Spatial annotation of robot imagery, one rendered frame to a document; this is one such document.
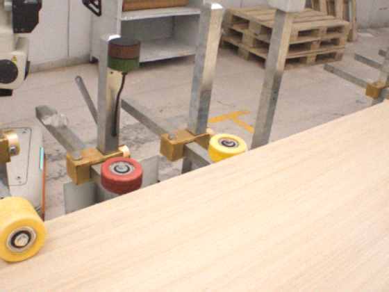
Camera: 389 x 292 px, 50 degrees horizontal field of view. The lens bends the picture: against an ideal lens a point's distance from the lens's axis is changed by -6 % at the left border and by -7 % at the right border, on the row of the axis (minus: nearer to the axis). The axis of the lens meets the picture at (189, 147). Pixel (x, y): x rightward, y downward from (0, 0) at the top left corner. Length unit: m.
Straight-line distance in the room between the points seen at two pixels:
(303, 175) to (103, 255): 0.45
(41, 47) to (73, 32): 0.31
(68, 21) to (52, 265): 3.27
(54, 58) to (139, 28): 0.86
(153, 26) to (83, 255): 3.69
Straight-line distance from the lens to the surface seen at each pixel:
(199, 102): 1.05
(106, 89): 0.88
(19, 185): 1.91
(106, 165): 0.85
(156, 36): 4.31
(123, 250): 0.68
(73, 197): 1.02
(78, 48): 3.92
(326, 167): 0.98
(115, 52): 0.81
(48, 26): 3.75
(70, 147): 1.02
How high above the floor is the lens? 1.37
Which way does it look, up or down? 30 degrees down
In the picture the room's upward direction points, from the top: 7 degrees clockwise
